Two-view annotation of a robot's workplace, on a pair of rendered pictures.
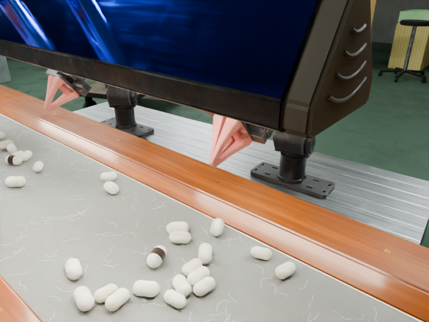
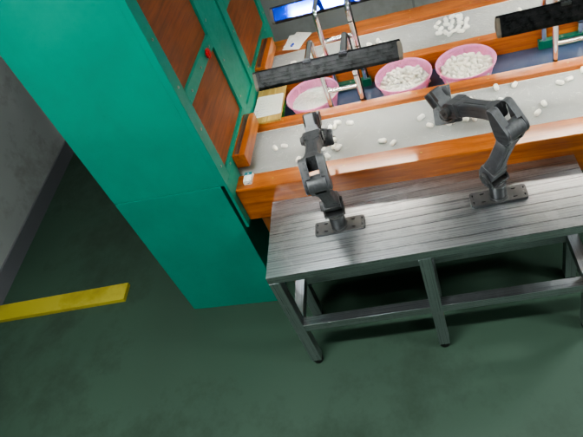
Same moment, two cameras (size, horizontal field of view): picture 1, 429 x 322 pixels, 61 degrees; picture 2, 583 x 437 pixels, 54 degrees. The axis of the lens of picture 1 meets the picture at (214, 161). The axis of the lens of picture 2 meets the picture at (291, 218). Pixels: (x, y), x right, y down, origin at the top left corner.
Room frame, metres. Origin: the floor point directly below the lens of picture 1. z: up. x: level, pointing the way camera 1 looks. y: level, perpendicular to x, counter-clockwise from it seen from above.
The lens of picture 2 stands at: (2.23, -0.79, 2.28)
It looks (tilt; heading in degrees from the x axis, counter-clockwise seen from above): 43 degrees down; 164
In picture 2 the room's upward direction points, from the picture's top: 25 degrees counter-clockwise
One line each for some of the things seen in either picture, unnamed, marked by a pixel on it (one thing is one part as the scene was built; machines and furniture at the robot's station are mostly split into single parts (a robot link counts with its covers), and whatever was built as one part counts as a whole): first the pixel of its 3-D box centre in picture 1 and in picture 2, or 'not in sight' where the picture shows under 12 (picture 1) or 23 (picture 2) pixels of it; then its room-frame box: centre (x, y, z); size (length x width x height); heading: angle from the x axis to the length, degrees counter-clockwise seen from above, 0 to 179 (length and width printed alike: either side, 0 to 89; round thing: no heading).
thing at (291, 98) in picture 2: not in sight; (314, 101); (0.06, 0.22, 0.72); 0.27 x 0.27 x 0.10
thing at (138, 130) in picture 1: (125, 117); (497, 189); (1.13, 0.29, 0.71); 0.20 x 0.07 x 0.08; 54
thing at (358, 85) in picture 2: not in sight; (338, 88); (0.33, 0.22, 0.90); 0.20 x 0.19 x 0.45; 50
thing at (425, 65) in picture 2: not in sight; (404, 82); (0.34, 0.56, 0.72); 0.27 x 0.27 x 0.10
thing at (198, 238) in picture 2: not in sight; (232, 161); (-0.33, -0.20, 0.42); 1.36 x 0.55 x 0.84; 140
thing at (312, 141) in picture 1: (295, 142); (332, 207); (0.77, -0.19, 0.77); 0.09 x 0.06 x 0.06; 58
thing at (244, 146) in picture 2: not in sight; (245, 139); (0.15, -0.21, 0.83); 0.30 x 0.06 x 0.07; 140
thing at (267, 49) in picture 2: not in sight; (265, 57); (-0.37, 0.23, 0.83); 0.30 x 0.06 x 0.07; 140
